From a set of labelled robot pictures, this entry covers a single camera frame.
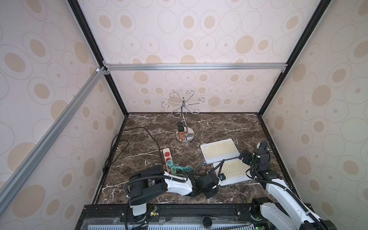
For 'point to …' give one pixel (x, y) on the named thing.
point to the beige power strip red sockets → (167, 156)
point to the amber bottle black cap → (180, 129)
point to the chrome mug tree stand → (189, 132)
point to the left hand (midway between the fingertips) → (219, 189)
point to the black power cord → (114, 141)
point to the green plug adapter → (173, 170)
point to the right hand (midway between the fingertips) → (254, 154)
